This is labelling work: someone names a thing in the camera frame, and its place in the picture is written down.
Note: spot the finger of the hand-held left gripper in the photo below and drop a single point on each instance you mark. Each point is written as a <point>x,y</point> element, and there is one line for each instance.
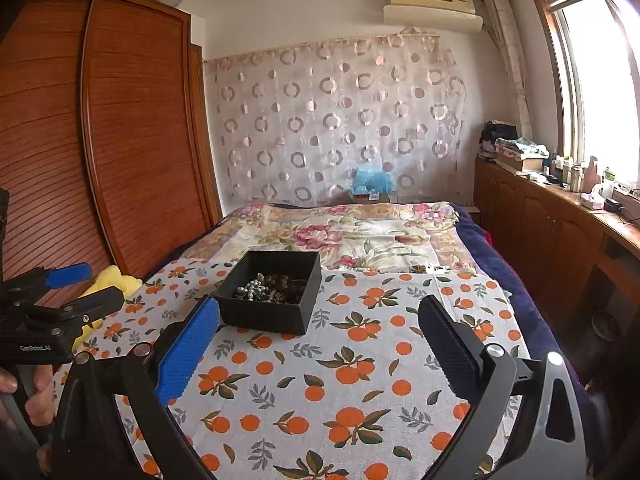
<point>90,305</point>
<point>67,275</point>

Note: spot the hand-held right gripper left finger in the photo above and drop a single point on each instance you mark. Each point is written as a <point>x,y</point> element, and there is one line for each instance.
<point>187,345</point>

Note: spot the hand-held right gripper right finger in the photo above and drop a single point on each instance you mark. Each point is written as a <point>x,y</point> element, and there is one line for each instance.
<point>447,347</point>

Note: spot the black cardboard box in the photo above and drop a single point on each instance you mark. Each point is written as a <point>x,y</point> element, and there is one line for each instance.
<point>265,315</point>

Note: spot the person's left hand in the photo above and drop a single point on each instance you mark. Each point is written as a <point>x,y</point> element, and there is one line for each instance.
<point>40,395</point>

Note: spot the yellow plush toy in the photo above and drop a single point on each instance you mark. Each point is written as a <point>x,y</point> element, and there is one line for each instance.
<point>112,282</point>

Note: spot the dark blue blanket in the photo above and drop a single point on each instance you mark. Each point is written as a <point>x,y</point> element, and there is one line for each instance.
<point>520,285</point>

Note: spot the orange fruit print cloth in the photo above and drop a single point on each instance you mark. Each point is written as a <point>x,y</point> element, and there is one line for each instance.
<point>325,400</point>

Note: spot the floral quilt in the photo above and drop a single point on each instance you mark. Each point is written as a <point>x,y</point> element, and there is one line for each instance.
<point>360,235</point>

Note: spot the wooden cabinet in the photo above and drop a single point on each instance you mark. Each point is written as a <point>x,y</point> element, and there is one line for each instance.
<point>550,240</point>

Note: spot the wooden wardrobe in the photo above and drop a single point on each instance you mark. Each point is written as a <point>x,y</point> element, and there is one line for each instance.
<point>125,135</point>

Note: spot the dark round pot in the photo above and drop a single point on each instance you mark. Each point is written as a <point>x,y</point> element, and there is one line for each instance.
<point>606,327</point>

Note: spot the blue plastic bag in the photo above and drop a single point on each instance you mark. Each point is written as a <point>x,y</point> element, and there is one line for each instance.
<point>371,180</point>

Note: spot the tissue box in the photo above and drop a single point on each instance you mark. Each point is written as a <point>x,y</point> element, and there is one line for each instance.
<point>592,201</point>

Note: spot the pile of clothes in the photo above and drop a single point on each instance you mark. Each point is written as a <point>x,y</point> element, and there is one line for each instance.
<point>515,147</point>

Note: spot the row of bottles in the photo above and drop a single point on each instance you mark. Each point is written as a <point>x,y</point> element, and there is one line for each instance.
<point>580,170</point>

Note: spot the window curtain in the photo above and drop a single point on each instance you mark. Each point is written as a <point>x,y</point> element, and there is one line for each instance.
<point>512,60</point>

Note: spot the window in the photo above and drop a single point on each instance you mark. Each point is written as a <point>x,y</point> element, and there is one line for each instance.
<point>600,70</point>

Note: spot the circle pattern wall curtain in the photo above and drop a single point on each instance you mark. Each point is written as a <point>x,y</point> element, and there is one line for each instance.
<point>340,120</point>

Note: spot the wall air conditioner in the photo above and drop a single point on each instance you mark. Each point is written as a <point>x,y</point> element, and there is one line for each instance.
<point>430,10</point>

